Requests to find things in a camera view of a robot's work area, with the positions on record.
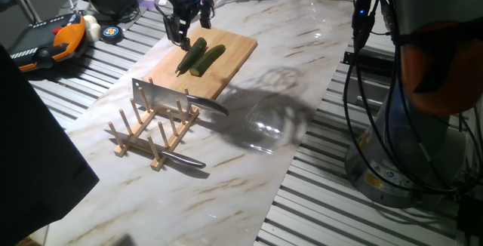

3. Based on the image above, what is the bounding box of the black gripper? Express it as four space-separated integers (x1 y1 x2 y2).
158 0 217 52

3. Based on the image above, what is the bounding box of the steel cleaver blade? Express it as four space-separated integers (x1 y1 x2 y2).
131 78 230 118

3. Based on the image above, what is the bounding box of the tapered cucumber with stem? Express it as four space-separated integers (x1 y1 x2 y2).
174 36 208 78

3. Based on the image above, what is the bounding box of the cut cucumber piece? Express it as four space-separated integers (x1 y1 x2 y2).
188 44 226 78

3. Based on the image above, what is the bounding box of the wooden cutting board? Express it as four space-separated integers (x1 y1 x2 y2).
142 25 259 102

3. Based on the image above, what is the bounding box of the round black tape measure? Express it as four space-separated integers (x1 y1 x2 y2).
100 26 125 45

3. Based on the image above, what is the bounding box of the white rounded object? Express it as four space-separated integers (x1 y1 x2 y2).
82 14 102 43

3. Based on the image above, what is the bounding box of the wooden peg rack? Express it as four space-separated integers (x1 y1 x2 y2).
107 76 201 172

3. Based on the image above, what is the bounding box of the orange and black teach pendant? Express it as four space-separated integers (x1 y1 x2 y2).
7 12 88 73

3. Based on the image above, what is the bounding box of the pointed steel kitchen knife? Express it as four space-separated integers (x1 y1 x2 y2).
105 128 208 170

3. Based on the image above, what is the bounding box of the black bar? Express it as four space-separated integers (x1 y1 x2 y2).
342 51 398 78

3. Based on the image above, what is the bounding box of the black cable with blue-lit plug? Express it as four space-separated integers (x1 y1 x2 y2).
350 0 378 54

